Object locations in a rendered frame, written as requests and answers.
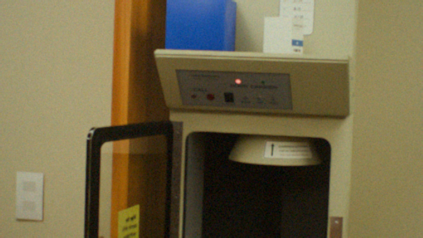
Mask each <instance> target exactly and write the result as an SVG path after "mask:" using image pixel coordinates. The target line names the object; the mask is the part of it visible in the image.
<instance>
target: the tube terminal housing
mask: <svg viewBox="0 0 423 238"><path fill-rule="evenodd" d="M233 1H235V2H236V3H237V15H236V33H235V52H254V53H263V38H264V23H265V17H279V0H233ZM357 27H358V0H315V10H314V26H313V35H304V36H303V53H302V54H317V55H348V56H350V57H351V58H352V59H353V62H352V91H351V114H350V115H349V116H332V115H304V114H289V113H261V112H246V111H218V110H203V109H189V108H170V121H173V122H183V143H182V163H181V200H180V219H179V238H182V223H183V186H184V167H185V148H186V137H187V136H188V135H189V134H191V133H196V132H222V133H247V134H260V135H285V136H299V137H321V138H324V139H327V141H328V142H329V143H330V145H331V164H330V193H329V222H327V238H330V216H332V217H343V231H342V238H347V231H348V216H349V201H350V187H351V158H352V143H353V115H354V114H353V112H354V85H355V70H356V42H357Z"/></svg>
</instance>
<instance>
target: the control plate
mask: <svg viewBox="0 0 423 238"><path fill-rule="evenodd" d="M176 74H177V78H178V84H179V90H180V93H181V99H182V102H183V105H193V106H221V107H237V108H265V109H280V110H292V103H291V86H290V74H276V73H257V72H222V71H186V70H176ZM237 79H239V80H241V83H240V84H237V83H236V82H235V80H237ZM260 81H266V84H261V83H260ZM224 93H233V96H234V101H235V102H234V103H226V102H225V95H224ZM191 94H196V95H197V97H196V98H192V97H191ZM207 94H212V95H215V99H213V100H212V101H210V100H208V98H207ZM245 95H246V96H247V97H248V98H247V99H246V100H244V98H242V96H245ZM257 96H261V98H262V99H261V100H260V101H258V100H257ZM272 96H273V97H276V101H271V97H272Z"/></svg>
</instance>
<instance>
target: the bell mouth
mask: <svg viewBox="0 0 423 238"><path fill-rule="evenodd" d="M228 158H229V159H231V161H236V162H244V163H249V164H264V165H277V166H309V165H317V164H321V163H323V160H322V158H321V155H320V152H319V149H318V147H317V144H316V142H315V140H314V138H313V137H299V136H285V135H260V134H247V133H240V134H239V136H238V138H237V141H236V143H235V145H234V146H233V148H232V151H231V153H230V155H229V157H228Z"/></svg>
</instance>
